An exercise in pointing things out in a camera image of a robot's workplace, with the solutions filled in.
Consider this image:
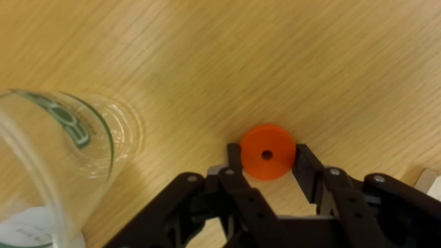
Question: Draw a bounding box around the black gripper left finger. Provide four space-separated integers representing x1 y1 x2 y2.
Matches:
220 143 276 248

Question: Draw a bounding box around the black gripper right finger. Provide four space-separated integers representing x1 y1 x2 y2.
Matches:
293 143 382 248

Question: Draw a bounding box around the orange ring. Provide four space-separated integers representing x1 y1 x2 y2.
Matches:
239 123 298 182

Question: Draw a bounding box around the clear plastic cup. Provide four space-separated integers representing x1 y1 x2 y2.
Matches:
0 90 142 248

